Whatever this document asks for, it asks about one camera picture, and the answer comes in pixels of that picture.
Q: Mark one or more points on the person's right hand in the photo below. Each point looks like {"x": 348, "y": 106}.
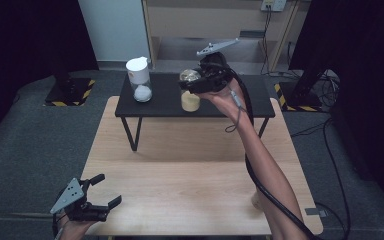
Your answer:
{"x": 228, "y": 101}

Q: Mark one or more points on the clear-lid jar of yellow granules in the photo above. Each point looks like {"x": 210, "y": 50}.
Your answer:
{"x": 190, "y": 101}

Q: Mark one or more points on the grey tape strip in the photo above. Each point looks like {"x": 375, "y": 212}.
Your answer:
{"x": 313, "y": 211}

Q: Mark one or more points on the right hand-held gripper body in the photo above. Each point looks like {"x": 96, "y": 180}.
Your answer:
{"x": 213, "y": 78}

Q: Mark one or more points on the white-lid glass salt jar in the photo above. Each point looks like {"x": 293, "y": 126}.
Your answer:
{"x": 138, "y": 75}

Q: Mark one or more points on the white wall socket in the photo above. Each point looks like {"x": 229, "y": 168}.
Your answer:
{"x": 273, "y": 4}

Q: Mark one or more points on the beige cup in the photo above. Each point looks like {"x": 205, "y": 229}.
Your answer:
{"x": 255, "y": 200}

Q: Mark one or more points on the black curtain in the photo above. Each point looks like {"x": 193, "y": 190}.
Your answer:
{"x": 20, "y": 40}
{"x": 363, "y": 50}

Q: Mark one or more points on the black metal shelf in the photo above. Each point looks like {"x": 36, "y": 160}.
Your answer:
{"x": 166, "y": 96}

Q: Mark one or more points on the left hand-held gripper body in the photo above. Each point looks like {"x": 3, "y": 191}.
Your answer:
{"x": 80, "y": 208}

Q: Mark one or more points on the person's left hand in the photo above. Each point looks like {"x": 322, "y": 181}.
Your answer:
{"x": 73, "y": 230}

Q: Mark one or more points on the black stand with striped base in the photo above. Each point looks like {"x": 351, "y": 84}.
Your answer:
{"x": 301, "y": 96}
{"x": 68, "y": 91}

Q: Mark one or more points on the beige wooden cabinet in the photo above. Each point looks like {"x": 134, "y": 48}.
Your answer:
{"x": 196, "y": 20}

